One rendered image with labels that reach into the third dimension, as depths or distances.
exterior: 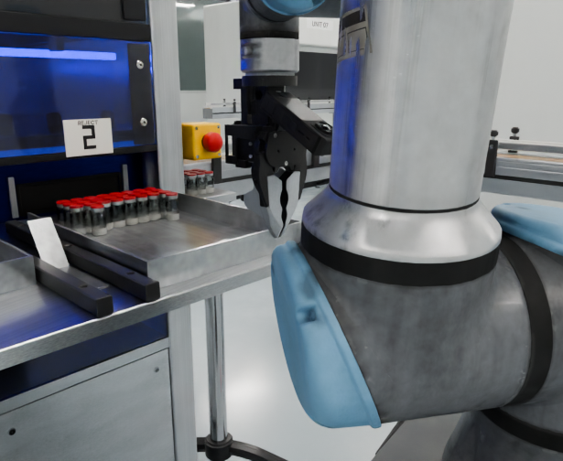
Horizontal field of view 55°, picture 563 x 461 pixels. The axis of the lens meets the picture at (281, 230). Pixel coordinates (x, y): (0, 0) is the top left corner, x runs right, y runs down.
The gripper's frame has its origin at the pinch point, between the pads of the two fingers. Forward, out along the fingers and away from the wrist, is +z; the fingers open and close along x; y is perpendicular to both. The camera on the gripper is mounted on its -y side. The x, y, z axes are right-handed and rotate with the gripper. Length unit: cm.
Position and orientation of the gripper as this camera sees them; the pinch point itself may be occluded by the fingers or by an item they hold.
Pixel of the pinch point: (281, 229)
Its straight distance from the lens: 72.6
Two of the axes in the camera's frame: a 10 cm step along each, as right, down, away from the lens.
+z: 0.0, 9.7, 2.6
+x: -6.9, 1.9, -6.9
